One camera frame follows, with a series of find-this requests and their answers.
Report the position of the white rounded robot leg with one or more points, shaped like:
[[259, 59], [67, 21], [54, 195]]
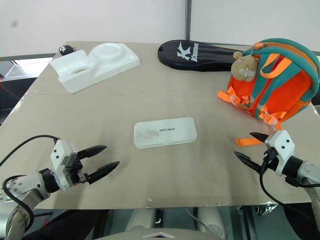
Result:
[[211, 222]]

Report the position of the black Kason racket bag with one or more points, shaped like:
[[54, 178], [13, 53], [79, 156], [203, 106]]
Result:
[[200, 56]]

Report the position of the small black paw-print pouch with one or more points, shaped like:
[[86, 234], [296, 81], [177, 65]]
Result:
[[66, 49]]

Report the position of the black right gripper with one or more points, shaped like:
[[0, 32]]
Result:
[[270, 160]]

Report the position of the grey robot torso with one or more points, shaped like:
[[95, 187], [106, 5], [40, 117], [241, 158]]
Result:
[[160, 236]]

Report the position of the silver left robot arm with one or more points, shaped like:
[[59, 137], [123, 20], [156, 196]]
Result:
[[30, 183]]

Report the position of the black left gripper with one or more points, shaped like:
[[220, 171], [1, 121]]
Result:
[[76, 172]]

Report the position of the grey metal pole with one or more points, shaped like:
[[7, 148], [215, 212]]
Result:
[[186, 20]]

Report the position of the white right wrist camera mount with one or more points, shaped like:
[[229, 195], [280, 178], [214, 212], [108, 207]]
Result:
[[282, 143]]

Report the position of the brown plush bear charm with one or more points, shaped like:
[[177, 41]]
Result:
[[243, 67]]

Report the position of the translucent white plastic case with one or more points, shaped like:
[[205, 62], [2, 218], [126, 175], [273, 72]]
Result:
[[165, 132]]

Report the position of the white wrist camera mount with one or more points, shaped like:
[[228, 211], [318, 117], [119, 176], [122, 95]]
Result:
[[282, 143], [60, 150]]

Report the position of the white foam packaging block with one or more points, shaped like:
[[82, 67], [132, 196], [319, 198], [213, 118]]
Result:
[[100, 65]]

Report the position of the orange and teal backpack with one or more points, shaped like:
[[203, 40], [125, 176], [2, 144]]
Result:
[[280, 87]]

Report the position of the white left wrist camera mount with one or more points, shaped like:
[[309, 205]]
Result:
[[60, 150]]

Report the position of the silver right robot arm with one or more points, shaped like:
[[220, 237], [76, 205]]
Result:
[[308, 172]]

